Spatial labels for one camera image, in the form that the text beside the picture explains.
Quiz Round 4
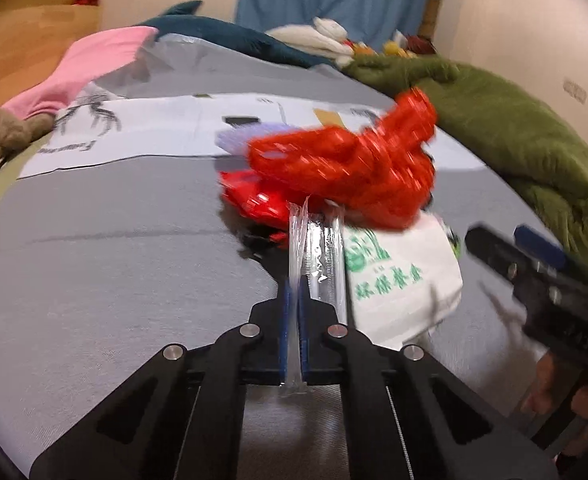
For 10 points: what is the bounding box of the red plastic bag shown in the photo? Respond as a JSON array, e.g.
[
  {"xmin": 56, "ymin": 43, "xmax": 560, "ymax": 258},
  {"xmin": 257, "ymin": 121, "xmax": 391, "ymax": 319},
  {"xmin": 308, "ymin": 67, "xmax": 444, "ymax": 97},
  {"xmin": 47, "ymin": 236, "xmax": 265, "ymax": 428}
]
[{"xmin": 218, "ymin": 87, "xmax": 438, "ymax": 246}]

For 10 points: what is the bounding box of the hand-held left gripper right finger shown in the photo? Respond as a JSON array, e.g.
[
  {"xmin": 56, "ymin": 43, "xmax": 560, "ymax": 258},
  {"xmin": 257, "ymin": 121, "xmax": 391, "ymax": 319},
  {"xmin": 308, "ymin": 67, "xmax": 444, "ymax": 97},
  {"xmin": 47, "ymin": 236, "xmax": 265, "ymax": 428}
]
[{"xmin": 298, "ymin": 280, "xmax": 558, "ymax": 480}]

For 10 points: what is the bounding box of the white paper bag green print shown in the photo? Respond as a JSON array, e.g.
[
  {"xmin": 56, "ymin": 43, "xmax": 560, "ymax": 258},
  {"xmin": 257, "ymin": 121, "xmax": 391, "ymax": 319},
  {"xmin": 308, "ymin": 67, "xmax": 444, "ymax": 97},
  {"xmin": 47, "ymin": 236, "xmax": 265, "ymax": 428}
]
[{"xmin": 341, "ymin": 210, "xmax": 464, "ymax": 351}]

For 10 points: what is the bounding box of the pink cloth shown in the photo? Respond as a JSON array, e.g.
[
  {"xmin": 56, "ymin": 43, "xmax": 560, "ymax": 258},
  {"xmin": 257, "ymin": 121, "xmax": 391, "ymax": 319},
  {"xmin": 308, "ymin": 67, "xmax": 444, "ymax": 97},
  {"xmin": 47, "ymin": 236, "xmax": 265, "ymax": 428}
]
[{"xmin": 1, "ymin": 26, "xmax": 158, "ymax": 121}]

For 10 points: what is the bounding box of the white plush toy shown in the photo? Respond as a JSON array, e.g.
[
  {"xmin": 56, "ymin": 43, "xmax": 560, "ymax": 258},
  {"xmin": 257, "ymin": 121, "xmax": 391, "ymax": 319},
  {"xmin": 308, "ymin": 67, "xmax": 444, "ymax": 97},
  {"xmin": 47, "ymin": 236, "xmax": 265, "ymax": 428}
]
[{"xmin": 266, "ymin": 16, "xmax": 356, "ymax": 59}]

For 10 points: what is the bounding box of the wooden cabinet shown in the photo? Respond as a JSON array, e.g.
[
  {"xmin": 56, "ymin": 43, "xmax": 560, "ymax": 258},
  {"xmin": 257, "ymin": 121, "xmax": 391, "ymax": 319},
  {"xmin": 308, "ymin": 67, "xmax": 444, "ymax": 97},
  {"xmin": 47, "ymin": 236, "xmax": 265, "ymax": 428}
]
[{"xmin": 0, "ymin": 0, "xmax": 104, "ymax": 117}]

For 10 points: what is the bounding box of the brown plush toy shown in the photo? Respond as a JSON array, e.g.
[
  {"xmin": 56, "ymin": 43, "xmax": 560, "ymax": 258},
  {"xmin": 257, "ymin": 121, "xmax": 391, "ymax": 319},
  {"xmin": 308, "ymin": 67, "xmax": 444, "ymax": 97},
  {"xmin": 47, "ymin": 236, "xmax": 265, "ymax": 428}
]
[{"xmin": 0, "ymin": 109, "xmax": 56, "ymax": 162}]

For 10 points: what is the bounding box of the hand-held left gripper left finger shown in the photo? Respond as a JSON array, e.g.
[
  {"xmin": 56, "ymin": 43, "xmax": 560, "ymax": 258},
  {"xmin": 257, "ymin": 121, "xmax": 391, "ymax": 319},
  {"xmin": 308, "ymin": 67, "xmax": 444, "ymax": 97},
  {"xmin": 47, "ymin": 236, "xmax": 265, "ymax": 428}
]
[{"xmin": 29, "ymin": 280, "xmax": 295, "ymax": 480}]

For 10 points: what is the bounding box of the brown cardboard box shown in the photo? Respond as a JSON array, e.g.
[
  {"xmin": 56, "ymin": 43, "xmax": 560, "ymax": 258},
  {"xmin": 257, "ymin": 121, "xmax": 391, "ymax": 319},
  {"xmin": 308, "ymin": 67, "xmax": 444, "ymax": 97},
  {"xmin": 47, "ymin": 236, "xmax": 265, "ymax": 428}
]
[{"xmin": 419, "ymin": 0, "xmax": 443, "ymax": 37}]

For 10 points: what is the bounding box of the grey bed sheet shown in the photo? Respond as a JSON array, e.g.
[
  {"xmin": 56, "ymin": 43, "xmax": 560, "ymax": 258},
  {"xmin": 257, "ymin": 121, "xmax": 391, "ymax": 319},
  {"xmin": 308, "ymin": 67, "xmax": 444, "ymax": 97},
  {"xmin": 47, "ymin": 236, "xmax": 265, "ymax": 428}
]
[{"xmin": 0, "ymin": 42, "xmax": 565, "ymax": 480}]

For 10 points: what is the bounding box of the purple foam net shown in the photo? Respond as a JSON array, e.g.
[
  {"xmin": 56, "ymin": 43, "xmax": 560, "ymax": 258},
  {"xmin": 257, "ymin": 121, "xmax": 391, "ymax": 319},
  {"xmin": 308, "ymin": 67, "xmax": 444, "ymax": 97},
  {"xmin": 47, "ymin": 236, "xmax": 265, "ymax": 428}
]
[{"xmin": 215, "ymin": 122, "xmax": 295, "ymax": 157}]

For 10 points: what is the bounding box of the clear plastic wrapper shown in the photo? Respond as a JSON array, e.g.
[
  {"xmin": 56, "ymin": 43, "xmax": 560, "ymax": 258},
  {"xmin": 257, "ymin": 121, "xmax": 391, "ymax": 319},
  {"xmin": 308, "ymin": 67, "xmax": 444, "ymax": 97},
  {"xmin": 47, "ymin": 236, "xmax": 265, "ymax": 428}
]
[{"xmin": 279, "ymin": 195, "xmax": 350, "ymax": 397}]

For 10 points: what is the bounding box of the blue shark plush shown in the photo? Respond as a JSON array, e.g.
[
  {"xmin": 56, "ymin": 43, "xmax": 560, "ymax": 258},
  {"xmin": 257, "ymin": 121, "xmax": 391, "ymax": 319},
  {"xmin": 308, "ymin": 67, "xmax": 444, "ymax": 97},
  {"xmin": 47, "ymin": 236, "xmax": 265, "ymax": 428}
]
[{"xmin": 134, "ymin": 1, "xmax": 336, "ymax": 69}]

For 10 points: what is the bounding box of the white printed plastic sheet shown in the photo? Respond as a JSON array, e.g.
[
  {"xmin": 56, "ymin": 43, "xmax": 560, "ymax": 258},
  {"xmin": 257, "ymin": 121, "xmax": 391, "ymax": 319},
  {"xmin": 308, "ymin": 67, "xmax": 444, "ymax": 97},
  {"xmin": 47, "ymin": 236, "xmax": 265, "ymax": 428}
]
[{"xmin": 19, "ymin": 92, "xmax": 486, "ymax": 179}]

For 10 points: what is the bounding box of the white wall outlet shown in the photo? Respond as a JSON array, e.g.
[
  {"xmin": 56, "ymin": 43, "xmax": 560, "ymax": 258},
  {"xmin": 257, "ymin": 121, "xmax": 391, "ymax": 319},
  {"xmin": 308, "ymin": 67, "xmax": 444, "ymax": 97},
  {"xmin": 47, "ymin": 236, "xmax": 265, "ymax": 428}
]
[{"xmin": 564, "ymin": 78, "xmax": 588, "ymax": 104}]

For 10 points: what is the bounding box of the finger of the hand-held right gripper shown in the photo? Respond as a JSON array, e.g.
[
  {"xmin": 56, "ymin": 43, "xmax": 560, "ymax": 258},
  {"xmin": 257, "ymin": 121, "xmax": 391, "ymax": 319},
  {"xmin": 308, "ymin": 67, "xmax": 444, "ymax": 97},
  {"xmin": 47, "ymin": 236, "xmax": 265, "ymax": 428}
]
[
  {"xmin": 514, "ymin": 225, "xmax": 571, "ymax": 275},
  {"xmin": 465, "ymin": 225, "xmax": 525, "ymax": 287}
]

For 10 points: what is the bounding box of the green blanket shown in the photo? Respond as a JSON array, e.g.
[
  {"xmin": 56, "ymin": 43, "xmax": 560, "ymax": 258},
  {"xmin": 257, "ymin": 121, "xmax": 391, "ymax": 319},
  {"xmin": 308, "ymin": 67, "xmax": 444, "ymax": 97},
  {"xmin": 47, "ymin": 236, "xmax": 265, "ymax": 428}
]
[{"xmin": 344, "ymin": 55, "xmax": 588, "ymax": 293}]

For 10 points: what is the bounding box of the person's right hand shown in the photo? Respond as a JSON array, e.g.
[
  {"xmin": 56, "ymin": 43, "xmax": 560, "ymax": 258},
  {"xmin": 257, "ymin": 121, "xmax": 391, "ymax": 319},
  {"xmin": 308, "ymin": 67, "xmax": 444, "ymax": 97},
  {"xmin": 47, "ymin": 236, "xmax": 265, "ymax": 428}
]
[{"xmin": 519, "ymin": 354, "xmax": 588, "ymax": 461}]

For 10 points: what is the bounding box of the dark red plush toy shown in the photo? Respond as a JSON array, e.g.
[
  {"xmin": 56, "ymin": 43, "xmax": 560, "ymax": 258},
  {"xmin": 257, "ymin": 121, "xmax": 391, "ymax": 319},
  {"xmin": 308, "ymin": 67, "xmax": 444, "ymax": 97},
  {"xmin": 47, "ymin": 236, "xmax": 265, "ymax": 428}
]
[{"xmin": 405, "ymin": 34, "xmax": 437, "ymax": 56}]

